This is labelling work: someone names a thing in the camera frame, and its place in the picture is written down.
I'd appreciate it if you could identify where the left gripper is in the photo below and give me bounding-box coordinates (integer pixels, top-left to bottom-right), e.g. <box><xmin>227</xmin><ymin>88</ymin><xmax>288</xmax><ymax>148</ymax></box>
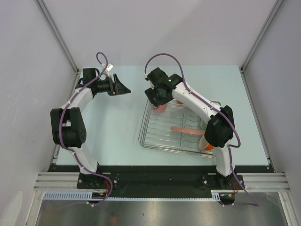
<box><xmin>94</xmin><ymin>74</ymin><xmax>131</xmax><ymax>97</ymax></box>

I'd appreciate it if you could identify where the pink plastic cup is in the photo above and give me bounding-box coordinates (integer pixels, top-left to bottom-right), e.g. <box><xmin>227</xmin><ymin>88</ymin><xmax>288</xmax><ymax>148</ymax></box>
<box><xmin>150</xmin><ymin>104</ymin><xmax>167</xmax><ymax>113</ymax></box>

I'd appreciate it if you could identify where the metal wire dish rack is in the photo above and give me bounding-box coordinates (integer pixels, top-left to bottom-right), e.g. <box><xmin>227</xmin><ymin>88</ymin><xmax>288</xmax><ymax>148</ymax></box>
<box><xmin>138</xmin><ymin>100</ymin><xmax>215</xmax><ymax>158</ymax></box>

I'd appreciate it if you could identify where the green floral bowl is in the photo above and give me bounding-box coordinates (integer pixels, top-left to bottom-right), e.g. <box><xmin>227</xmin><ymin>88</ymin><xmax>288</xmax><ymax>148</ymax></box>
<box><xmin>200</xmin><ymin>119</ymin><xmax>207</xmax><ymax>130</ymax></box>

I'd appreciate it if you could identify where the pink cream floral plate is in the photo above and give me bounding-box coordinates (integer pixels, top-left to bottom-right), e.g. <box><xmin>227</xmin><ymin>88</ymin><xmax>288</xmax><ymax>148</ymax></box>
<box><xmin>170</xmin><ymin>126</ymin><xmax>205</xmax><ymax>136</ymax></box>

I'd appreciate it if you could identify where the orange white bowl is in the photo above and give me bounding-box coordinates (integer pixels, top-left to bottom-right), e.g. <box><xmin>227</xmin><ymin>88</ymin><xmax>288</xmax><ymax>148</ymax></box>
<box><xmin>198</xmin><ymin>136</ymin><xmax>214</xmax><ymax>151</ymax></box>

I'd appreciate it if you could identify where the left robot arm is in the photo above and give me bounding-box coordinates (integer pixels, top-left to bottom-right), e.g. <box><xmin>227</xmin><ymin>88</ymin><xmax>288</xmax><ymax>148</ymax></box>
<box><xmin>50</xmin><ymin>68</ymin><xmax>131</xmax><ymax>188</ymax></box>

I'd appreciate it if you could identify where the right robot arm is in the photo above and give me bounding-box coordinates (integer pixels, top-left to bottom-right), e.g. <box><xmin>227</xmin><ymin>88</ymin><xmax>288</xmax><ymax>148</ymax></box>
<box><xmin>144</xmin><ymin>67</ymin><xmax>237</xmax><ymax>189</ymax></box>

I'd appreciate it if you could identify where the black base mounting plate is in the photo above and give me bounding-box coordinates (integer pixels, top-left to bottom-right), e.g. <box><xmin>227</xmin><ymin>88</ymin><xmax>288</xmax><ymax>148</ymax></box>
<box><xmin>48</xmin><ymin>165</ymin><xmax>274</xmax><ymax>204</ymax></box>

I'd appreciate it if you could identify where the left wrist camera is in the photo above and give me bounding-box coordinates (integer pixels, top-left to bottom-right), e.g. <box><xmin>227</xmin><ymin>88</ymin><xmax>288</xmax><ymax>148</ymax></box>
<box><xmin>102</xmin><ymin>63</ymin><xmax>114</xmax><ymax>77</ymax></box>

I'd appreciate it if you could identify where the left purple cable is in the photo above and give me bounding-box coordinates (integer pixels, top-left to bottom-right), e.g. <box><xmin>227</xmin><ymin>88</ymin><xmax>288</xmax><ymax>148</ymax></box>
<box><xmin>44</xmin><ymin>51</ymin><xmax>114</xmax><ymax>211</ymax></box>

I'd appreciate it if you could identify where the purple cable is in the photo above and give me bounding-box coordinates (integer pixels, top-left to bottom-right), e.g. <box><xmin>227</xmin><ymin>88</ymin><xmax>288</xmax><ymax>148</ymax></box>
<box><xmin>143</xmin><ymin>53</ymin><xmax>260</xmax><ymax>207</ymax></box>
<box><xmin>44</xmin><ymin>51</ymin><xmax>114</xmax><ymax>211</ymax></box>

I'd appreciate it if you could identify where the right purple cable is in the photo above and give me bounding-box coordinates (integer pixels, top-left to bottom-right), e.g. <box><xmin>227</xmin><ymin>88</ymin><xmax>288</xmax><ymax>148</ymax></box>
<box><xmin>143</xmin><ymin>53</ymin><xmax>260</xmax><ymax>207</ymax></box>

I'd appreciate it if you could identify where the left aluminium frame post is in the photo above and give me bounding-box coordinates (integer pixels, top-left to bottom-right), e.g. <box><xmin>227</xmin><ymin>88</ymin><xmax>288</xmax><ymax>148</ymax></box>
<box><xmin>34</xmin><ymin>0</ymin><xmax>79</xmax><ymax>73</ymax></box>

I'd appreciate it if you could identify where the aluminium frame post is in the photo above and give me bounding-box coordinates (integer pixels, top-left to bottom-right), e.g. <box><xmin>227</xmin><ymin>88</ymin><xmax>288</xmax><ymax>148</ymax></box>
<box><xmin>240</xmin><ymin>0</ymin><xmax>284</xmax><ymax>71</ymax></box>
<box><xmin>34</xmin><ymin>0</ymin><xmax>79</xmax><ymax>73</ymax></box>

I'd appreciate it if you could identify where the aluminium front rail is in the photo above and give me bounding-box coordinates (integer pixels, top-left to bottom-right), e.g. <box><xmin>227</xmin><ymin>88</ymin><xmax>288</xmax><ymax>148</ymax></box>
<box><xmin>34</xmin><ymin>172</ymin><xmax>290</xmax><ymax>192</ymax></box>

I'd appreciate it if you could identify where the white slotted cable duct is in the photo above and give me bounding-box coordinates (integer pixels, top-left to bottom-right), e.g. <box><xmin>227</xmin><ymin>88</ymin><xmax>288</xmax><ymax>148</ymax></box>
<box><xmin>43</xmin><ymin>191</ymin><xmax>220</xmax><ymax>202</ymax></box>

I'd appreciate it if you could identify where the right aluminium frame post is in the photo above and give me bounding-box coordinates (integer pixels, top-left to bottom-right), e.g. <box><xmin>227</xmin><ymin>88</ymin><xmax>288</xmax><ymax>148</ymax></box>
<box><xmin>240</xmin><ymin>0</ymin><xmax>284</xmax><ymax>71</ymax></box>

